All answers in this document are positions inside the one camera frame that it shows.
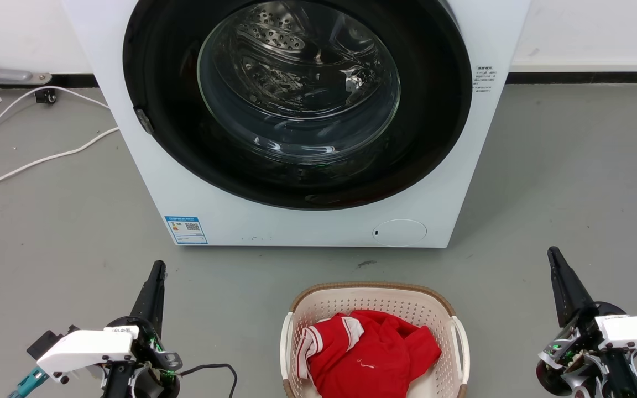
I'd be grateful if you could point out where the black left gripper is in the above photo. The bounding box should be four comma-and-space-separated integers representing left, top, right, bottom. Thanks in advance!
106, 260, 184, 398

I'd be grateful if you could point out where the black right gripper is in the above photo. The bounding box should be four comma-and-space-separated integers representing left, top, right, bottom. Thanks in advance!
536, 247, 637, 398

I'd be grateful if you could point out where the beige plastic laundry basket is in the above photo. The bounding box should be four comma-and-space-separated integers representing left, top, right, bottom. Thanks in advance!
280, 282, 471, 398

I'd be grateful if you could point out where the blue energy label sticker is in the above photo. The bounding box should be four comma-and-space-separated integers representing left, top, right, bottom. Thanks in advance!
164, 216, 208, 245

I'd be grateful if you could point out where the white front-load washing machine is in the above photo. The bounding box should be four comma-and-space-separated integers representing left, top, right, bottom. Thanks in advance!
60, 0, 532, 248

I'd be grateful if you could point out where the round white filter cover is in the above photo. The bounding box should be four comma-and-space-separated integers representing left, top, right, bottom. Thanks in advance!
373, 219, 427, 247

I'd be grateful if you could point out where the red and white garment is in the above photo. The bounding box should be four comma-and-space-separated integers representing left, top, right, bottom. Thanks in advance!
295, 310, 442, 398

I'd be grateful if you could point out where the black round washer door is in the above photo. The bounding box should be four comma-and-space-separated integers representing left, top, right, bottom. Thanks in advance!
122, 0, 473, 211

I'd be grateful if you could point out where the small printed text sticker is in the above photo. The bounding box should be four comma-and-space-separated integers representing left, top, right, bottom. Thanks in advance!
472, 65, 499, 93

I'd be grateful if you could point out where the steel washer drum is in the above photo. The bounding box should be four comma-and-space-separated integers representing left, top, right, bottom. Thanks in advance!
198, 0, 401, 165

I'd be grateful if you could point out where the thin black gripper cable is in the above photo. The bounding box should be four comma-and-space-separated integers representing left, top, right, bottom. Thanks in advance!
177, 363, 239, 398

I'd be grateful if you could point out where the teal cable connector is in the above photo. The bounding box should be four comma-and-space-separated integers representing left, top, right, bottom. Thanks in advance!
8, 367, 50, 398

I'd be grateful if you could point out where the grey door latch handle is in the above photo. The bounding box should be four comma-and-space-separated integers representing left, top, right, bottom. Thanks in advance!
134, 108, 155, 135

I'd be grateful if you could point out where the grey metal floor bracket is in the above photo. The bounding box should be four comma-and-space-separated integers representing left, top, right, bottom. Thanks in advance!
0, 39, 53, 86

